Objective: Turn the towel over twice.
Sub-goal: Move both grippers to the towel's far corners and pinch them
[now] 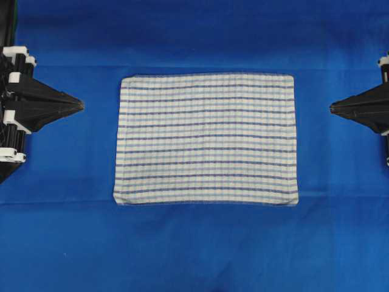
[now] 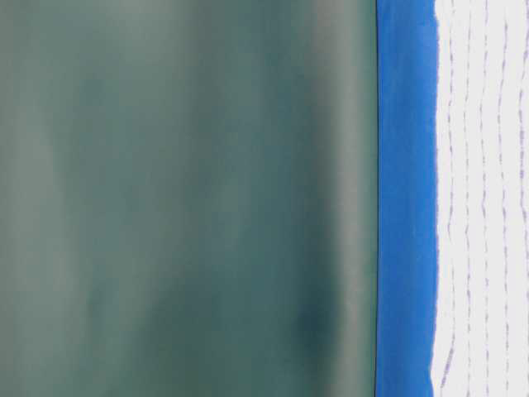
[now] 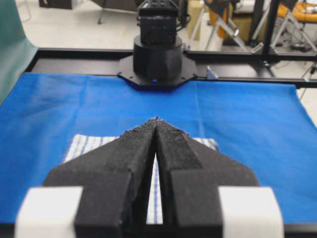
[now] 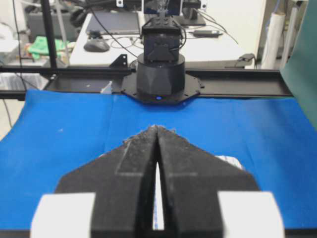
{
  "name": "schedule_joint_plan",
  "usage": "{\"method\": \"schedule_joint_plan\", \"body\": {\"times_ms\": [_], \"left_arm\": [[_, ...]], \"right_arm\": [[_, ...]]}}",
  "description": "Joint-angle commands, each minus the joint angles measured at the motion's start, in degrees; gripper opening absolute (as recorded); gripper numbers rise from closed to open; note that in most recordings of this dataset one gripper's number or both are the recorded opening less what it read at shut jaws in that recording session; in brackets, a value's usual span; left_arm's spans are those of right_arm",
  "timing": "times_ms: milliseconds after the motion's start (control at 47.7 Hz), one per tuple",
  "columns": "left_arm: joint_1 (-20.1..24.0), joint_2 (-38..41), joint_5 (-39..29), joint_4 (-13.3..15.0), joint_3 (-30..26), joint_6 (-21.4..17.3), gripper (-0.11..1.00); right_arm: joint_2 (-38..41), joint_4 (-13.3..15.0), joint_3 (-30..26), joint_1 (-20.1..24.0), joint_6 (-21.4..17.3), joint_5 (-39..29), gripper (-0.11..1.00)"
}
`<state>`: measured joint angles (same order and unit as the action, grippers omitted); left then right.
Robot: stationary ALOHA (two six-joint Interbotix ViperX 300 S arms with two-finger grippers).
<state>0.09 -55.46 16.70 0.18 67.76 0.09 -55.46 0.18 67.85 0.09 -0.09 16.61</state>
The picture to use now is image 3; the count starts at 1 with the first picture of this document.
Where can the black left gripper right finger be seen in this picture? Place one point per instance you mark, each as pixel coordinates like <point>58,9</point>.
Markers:
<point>190,174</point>

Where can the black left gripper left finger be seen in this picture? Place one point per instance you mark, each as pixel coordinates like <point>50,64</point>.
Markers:
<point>116,180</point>

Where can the blue striped white towel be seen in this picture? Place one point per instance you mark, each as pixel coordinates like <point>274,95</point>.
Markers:
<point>82,144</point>

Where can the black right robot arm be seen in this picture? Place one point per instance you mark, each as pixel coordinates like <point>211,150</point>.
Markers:
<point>158,58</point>

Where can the blue table cloth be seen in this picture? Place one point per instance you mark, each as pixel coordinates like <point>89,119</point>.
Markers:
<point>261,125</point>

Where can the green backdrop sheet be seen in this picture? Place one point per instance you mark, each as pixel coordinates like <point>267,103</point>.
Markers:
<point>16,51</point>

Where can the cardboard box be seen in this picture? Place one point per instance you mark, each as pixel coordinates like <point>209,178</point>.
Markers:
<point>193,9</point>

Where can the silver corner bracket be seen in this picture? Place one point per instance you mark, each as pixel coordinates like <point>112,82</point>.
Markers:
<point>211,75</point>

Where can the black table frame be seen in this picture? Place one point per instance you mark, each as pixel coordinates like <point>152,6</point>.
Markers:
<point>229,66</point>

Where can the black vertical frame post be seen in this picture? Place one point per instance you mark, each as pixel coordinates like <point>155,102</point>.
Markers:
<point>265,53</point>

